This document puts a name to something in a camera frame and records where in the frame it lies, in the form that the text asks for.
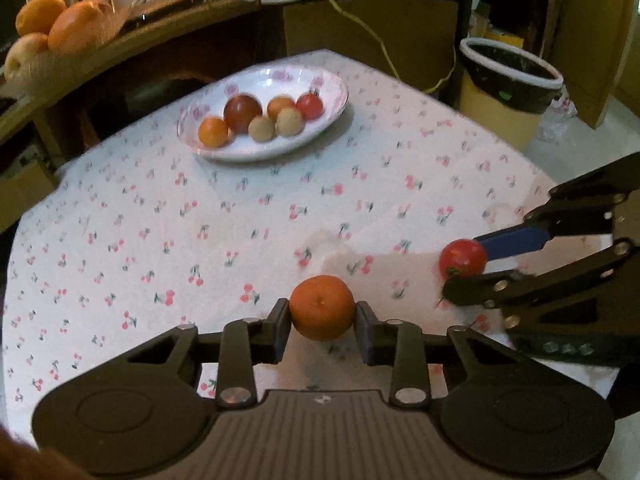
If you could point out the large orange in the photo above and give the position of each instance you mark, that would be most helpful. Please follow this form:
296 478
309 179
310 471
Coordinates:
39 12
80 25

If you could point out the orange tangerine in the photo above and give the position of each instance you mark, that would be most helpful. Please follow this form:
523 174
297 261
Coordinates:
214 131
280 106
321 307

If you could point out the clear plastic bag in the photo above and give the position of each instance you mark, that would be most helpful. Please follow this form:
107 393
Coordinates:
556 120

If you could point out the woven fruit tray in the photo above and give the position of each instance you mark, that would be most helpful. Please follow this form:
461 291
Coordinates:
75 57

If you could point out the red tomato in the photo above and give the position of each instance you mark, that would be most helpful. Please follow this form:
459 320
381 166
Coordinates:
310 106
462 258

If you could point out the dark red apple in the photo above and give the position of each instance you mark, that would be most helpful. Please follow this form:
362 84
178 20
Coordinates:
242 113

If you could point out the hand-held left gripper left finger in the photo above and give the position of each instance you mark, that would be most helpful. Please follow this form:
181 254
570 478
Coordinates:
279 327

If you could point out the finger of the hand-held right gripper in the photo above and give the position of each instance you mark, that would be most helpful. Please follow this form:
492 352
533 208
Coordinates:
515 242
480 290

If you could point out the brown kiwi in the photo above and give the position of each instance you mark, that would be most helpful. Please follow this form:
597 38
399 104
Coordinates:
289 121
261 128

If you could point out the white pink-flowered plate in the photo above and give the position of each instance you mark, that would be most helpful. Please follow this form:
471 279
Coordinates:
260 150

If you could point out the cherry print tablecloth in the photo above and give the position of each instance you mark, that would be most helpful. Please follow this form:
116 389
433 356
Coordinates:
200 240

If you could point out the yellow trash bin black liner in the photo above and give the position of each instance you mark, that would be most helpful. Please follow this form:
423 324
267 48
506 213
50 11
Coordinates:
505 95

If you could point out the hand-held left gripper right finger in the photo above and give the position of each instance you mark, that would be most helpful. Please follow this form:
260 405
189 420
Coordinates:
367 330

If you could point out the yellow apple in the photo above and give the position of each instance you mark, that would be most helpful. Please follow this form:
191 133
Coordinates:
25 52

